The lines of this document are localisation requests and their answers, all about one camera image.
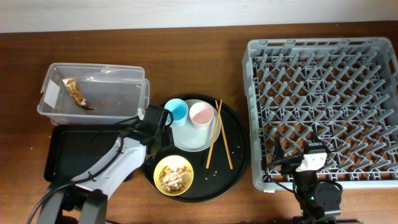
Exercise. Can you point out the pale grey plate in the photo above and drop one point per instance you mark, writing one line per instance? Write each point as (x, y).
(189, 139)

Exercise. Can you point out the clear plastic bin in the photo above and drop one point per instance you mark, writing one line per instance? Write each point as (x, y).
(116, 92)

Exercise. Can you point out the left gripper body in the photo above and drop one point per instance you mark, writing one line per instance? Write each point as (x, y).
(166, 137)

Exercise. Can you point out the rice and peanut shell scraps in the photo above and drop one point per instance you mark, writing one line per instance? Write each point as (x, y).
(174, 180)

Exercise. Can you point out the yellow bowl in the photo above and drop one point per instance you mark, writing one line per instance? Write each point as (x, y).
(173, 162)

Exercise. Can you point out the black rectangular tray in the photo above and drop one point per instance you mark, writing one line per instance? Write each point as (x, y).
(74, 148)

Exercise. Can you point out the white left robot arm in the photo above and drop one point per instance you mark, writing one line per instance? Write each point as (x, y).
(100, 181)

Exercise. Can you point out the gold snack wrapper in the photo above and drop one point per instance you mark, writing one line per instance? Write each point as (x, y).
(76, 94)

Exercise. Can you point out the pink cup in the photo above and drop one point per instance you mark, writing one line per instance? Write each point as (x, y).
(201, 115)

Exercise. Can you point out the grey dishwasher rack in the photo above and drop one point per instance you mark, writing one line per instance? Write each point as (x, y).
(344, 90)

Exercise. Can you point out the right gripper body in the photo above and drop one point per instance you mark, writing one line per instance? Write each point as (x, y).
(291, 165)

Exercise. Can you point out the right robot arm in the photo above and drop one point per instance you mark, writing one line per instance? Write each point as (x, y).
(319, 200)

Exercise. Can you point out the blue cup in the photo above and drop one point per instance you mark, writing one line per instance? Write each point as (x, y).
(179, 110)

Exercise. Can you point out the round black serving tray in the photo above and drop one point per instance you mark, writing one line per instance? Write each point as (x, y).
(218, 178)

